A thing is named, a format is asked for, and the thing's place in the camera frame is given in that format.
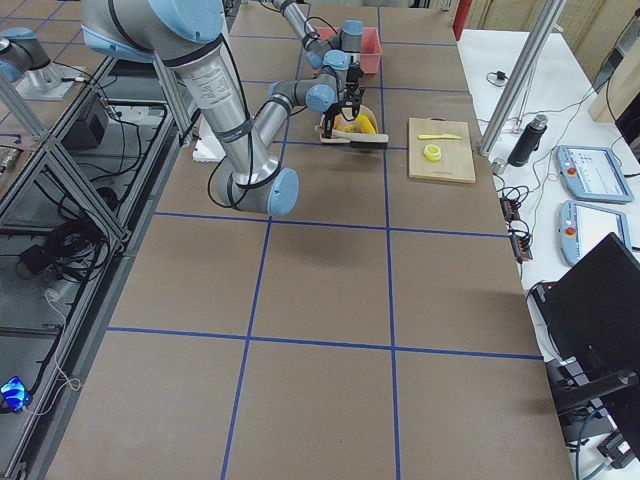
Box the black monitor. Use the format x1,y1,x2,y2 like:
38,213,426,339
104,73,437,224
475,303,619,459
532,233,639,455

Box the beige brush black bristles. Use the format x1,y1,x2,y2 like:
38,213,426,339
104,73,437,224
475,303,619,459
331,129,389,149

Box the pink plastic bin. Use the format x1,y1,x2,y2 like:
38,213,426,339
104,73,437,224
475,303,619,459
306,27,382,75

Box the aluminium frame post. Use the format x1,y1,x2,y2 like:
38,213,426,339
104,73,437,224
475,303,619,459
478,0,567,157

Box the bamboo cutting board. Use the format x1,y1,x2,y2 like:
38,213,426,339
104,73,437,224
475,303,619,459
408,118,476,185

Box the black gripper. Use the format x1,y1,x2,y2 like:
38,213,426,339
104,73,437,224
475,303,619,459
346,62,363,93
322,89,365,139

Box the lower teach pendant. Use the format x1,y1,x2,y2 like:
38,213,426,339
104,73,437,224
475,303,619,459
559,200,632,266

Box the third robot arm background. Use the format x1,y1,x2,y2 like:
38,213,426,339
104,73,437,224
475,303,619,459
1,27,86,101

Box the black power strip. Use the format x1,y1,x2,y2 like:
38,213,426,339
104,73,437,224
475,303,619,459
499,197,533,264

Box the teach pendant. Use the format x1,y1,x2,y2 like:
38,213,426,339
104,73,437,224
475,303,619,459
555,145,635,204
559,200,632,266

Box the upper teach pendant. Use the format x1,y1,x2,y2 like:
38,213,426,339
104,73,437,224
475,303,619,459
555,145,635,204

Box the black water bottle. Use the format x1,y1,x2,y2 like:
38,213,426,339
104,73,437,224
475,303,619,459
507,114,548,167

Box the tan toy ginger root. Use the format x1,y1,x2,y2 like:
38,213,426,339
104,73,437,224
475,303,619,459
333,116,359,133

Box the yellow plastic knife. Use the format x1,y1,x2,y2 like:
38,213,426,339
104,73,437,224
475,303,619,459
417,133,463,140

